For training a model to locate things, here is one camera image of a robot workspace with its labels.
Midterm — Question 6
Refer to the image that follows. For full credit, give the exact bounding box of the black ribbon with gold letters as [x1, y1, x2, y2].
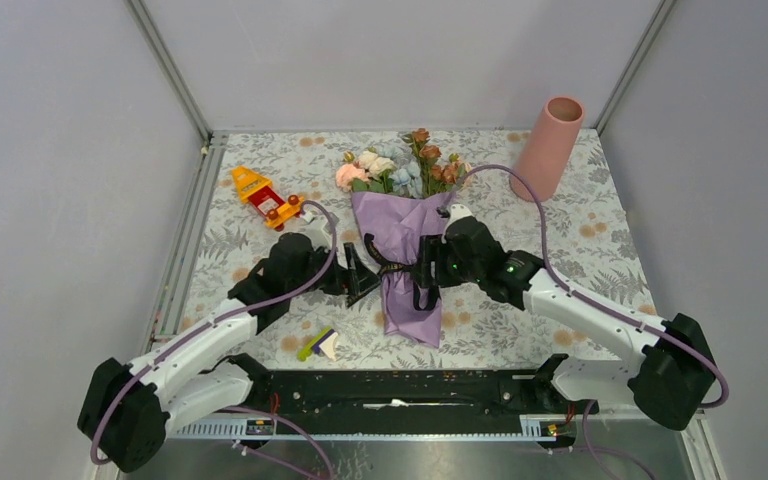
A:
[363, 233, 440, 311]

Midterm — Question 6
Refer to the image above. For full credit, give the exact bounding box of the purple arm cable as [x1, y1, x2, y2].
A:
[89, 200, 340, 466]
[448, 163, 731, 409]

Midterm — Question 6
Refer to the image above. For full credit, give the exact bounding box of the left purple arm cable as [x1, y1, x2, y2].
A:
[89, 200, 340, 466]

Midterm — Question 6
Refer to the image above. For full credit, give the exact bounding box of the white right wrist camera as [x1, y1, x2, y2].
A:
[443, 203, 474, 233]

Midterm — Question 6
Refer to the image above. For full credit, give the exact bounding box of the green purple white toy block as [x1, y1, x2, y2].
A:
[297, 327, 339, 362]

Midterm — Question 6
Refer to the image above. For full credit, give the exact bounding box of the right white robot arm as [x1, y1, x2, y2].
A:
[411, 215, 716, 431]

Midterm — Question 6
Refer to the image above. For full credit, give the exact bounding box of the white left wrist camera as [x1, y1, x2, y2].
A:
[301, 209, 339, 251]

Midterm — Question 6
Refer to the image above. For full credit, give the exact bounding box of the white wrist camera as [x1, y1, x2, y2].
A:
[301, 209, 339, 251]
[443, 203, 474, 233]

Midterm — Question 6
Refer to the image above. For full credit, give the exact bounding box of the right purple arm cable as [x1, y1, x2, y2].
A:
[448, 163, 731, 409]

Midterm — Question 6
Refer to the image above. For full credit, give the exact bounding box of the perforated metal front rail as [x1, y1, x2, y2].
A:
[170, 415, 558, 443]

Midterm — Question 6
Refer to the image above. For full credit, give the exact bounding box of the pink cylindrical vase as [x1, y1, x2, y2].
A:
[509, 96, 585, 202]

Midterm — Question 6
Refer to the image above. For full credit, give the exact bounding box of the purple paper flower bouquet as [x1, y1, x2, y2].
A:
[335, 128, 471, 348]

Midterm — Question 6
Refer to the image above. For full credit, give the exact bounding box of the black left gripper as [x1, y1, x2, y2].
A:
[288, 242, 379, 297]

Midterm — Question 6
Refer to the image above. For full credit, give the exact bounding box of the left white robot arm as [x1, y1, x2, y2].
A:
[77, 233, 380, 473]

